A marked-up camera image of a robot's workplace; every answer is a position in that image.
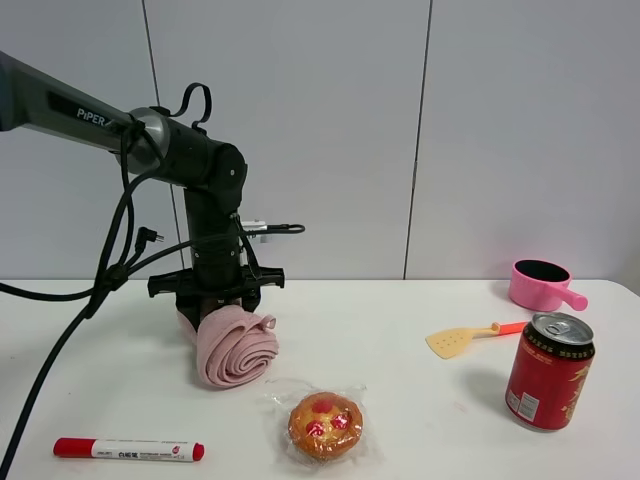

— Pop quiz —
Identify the pink towel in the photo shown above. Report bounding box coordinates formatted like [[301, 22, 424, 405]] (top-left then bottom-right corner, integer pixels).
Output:
[[177, 305, 279, 389]]

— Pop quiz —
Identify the red white marker pen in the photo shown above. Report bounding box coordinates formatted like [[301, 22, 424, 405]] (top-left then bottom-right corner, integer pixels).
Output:
[[53, 437, 206, 463]]

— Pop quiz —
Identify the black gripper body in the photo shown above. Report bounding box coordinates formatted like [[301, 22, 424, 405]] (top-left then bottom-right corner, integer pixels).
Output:
[[147, 238, 285, 305]]

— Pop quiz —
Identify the pink toy pot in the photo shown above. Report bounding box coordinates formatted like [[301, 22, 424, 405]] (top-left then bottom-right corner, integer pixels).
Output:
[[508, 259, 588, 312]]

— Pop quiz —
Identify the yellow toy spatula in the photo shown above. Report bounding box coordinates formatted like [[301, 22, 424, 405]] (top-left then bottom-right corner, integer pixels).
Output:
[[425, 322, 526, 360]]

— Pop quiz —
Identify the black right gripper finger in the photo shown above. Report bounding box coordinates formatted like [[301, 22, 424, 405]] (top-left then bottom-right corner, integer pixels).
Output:
[[241, 294, 260, 313]]

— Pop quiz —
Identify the wrapped fruit tart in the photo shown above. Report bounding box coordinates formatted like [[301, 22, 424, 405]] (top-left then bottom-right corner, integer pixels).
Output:
[[259, 378, 384, 474]]

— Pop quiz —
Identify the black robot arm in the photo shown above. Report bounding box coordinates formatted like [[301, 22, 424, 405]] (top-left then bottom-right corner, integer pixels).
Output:
[[1, 54, 285, 326]]

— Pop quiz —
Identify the black cable bundle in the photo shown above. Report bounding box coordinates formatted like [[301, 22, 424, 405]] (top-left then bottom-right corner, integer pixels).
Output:
[[0, 83, 306, 480]]

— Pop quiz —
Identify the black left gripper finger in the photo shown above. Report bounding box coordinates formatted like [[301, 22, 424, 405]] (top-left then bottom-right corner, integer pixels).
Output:
[[175, 297, 201, 338]]

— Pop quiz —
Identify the red drink can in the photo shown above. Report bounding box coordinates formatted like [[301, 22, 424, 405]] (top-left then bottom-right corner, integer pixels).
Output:
[[505, 312, 595, 431]]

